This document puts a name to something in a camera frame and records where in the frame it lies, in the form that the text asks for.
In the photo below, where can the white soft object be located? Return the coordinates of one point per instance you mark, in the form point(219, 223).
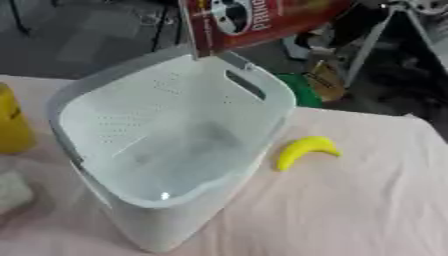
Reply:
point(11, 191)

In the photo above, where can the pale grey plastic basket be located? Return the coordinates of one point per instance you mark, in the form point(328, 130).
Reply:
point(175, 140)

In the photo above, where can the yellow container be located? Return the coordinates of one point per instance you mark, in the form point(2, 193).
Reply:
point(11, 126)

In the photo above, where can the brown paper bag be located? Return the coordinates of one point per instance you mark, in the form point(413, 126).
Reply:
point(326, 80)

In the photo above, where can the yellow toy banana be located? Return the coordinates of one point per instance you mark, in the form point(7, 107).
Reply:
point(303, 148)

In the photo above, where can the red printed can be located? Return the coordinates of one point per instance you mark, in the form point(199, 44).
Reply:
point(256, 20)

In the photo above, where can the white tripod stand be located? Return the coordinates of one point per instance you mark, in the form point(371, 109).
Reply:
point(379, 36)

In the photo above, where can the green bag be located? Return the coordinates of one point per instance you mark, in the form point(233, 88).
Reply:
point(302, 89)

